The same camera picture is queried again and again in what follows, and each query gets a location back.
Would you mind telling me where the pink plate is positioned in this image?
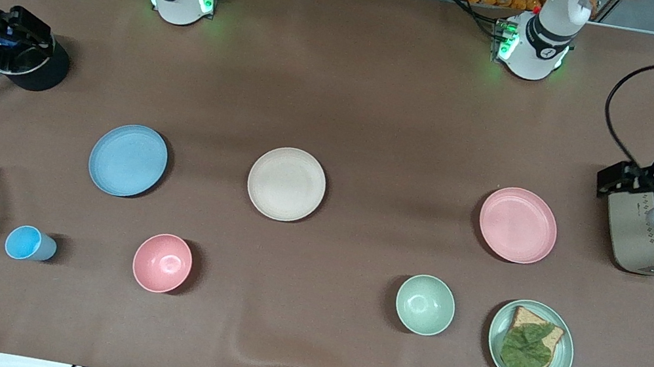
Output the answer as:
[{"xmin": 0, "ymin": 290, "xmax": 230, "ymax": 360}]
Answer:
[{"xmin": 473, "ymin": 182, "xmax": 564, "ymax": 269}]

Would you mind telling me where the blue plate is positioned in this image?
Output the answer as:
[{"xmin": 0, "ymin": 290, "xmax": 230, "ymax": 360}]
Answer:
[{"xmin": 84, "ymin": 118, "xmax": 173, "ymax": 204}]

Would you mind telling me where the glass lid with blue knob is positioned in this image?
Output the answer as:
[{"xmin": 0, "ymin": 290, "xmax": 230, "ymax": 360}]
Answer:
[{"xmin": 0, "ymin": 37, "xmax": 53, "ymax": 83}]

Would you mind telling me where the brown bread slice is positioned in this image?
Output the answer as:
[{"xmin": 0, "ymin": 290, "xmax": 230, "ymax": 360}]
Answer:
[{"xmin": 501, "ymin": 304, "xmax": 567, "ymax": 367}]

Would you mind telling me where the green lettuce leaf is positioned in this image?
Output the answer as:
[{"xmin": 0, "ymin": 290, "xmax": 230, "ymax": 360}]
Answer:
[{"xmin": 498, "ymin": 315, "xmax": 558, "ymax": 367}]

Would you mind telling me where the blue cup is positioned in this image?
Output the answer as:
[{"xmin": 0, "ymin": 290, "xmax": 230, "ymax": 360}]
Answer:
[{"xmin": 3, "ymin": 222, "xmax": 60, "ymax": 266}]

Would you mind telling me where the green plate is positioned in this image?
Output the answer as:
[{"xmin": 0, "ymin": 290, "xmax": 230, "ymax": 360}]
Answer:
[{"xmin": 483, "ymin": 294, "xmax": 582, "ymax": 367}]

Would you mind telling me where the green bowl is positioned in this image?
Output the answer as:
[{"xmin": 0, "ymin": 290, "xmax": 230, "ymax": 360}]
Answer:
[{"xmin": 391, "ymin": 271, "xmax": 460, "ymax": 340}]

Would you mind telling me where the brown table mat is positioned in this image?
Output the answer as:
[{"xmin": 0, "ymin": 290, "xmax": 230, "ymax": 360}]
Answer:
[{"xmin": 0, "ymin": 0, "xmax": 654, "ymax": 367}]

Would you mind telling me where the pink bowl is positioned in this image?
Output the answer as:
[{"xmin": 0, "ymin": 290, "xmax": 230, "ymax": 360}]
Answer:
[{"xmin": 128, "ymin": 229, "xmax": 197, "ymax": 298}]

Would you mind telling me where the beige plate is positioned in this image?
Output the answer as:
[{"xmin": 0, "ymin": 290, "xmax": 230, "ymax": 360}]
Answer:
[{"xmin": 242, "ymin": 142, "xmax": 332, "ymax": 228}]

